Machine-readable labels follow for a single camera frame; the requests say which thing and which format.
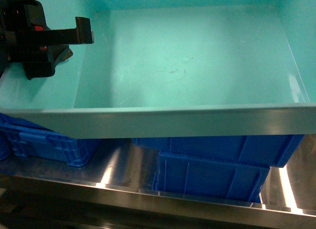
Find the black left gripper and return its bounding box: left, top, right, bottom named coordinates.
left=0, top=0, right=94, bottom=80

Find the turquoise plastic bin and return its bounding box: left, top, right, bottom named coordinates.
left=0, top=0, right=316, bottom=138

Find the blue crate lower left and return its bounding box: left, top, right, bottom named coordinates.
left=0, top=114, right=101, bottom=167

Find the stainless steel shelf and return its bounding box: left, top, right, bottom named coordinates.
left=0, top=137, right=316, bottom=229

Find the blue crate lower stacked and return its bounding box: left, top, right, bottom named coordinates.
left=153, top=151, right=270, bottom=202

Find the blue crate stacked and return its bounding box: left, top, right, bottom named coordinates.
left=131, top=135, right=305, bottom=168
left=153, top=151, right=270, bottom=202

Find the blue crate upper stacked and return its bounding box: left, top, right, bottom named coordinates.
left=131, top=135, right=305, bottom=168

